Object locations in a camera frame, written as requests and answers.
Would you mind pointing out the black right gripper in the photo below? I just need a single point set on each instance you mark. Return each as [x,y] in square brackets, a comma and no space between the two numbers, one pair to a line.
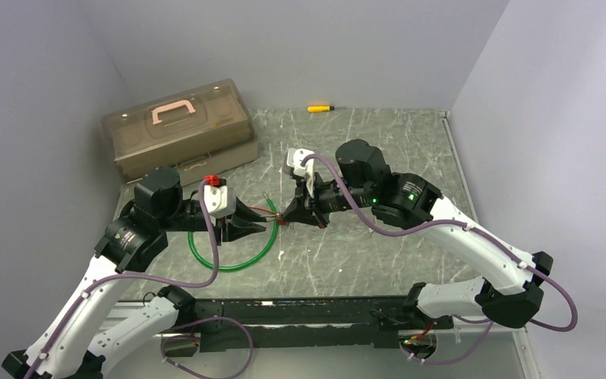
[297,212]

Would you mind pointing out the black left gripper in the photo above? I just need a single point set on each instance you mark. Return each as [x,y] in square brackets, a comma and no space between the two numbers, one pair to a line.
[233,230]

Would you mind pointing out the red cable padlock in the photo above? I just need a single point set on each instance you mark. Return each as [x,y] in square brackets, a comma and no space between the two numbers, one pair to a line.
[261,212]

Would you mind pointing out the green cable lock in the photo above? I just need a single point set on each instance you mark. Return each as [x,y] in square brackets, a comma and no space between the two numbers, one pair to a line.
[250,262]

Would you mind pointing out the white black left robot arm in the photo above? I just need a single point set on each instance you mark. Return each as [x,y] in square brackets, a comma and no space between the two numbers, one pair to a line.
[75,344]

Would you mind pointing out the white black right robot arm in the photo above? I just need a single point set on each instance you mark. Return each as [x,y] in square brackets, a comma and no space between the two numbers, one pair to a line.
[508,288]

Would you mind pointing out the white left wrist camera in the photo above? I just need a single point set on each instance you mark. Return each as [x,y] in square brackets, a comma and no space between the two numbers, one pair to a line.
[220,200]

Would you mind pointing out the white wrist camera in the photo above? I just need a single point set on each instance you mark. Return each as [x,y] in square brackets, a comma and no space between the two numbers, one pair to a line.
[298,167]
[220,200]

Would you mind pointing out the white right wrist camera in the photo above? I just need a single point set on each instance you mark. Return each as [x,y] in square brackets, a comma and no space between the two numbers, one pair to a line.
[298,167]

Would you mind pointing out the brown translucent toolbox pink handle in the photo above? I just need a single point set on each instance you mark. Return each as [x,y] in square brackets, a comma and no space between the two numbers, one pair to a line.
[205,130]

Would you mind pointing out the yellow handled screwdriver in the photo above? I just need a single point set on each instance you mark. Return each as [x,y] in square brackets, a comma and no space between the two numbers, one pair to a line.
[320,109]

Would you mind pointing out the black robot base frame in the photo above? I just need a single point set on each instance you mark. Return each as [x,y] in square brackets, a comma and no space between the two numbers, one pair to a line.
[234,323]

